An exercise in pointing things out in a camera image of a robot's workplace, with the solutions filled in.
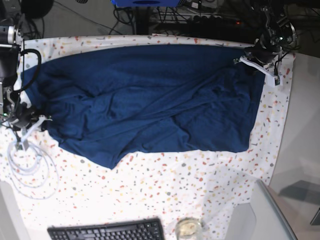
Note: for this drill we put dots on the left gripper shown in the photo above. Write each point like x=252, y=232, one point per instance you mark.
x=265, y=60

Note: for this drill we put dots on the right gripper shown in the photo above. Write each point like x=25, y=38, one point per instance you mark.
x=27, y=120

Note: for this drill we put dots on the dark blue t-shirt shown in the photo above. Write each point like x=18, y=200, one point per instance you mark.
x=108, y=103

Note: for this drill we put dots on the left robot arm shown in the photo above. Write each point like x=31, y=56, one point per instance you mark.
x=277, y=36

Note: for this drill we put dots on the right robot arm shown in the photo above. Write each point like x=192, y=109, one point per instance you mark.
x=12, y=50

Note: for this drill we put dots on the terrazzo patterned table cloth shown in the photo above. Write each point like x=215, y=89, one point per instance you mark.
x=47, y=186

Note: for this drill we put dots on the blue box with hole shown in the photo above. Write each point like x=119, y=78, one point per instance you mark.
x=147, y=3

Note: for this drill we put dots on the grey monitor edge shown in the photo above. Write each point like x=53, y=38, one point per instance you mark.
x=271, y=223

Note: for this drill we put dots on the black computer keyboard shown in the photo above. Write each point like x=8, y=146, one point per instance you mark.
x=147, y=229

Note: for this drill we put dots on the clear glass jar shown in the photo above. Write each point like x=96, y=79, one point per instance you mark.
x=189, y=229

